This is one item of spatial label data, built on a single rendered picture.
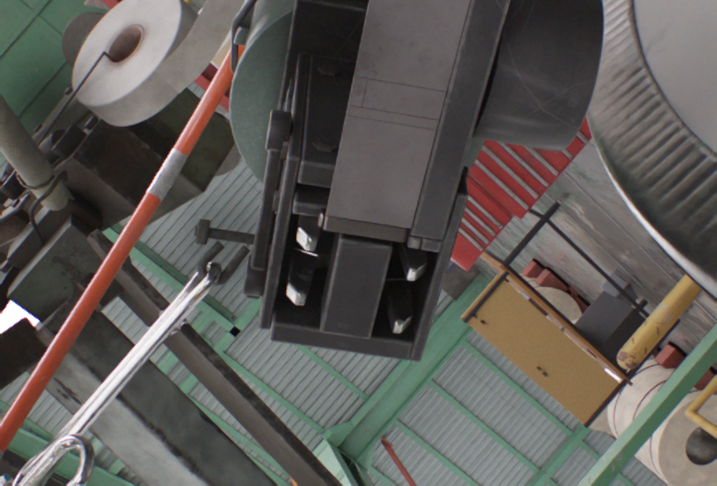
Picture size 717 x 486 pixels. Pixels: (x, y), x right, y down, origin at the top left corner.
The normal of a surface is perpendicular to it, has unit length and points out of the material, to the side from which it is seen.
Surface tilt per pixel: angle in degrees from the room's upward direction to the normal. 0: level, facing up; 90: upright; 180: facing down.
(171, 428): 140
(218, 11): 90
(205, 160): 125
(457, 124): 65
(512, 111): 56
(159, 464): 50
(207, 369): 33
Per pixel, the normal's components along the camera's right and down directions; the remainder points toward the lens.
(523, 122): -0.06, 0.79
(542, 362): 0.25, 0.21
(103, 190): -0.41, 0.75
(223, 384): -0.59, 0.58
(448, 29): 0.00, 0.55
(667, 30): -0.71, -0.62
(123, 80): -0.54, -0.47
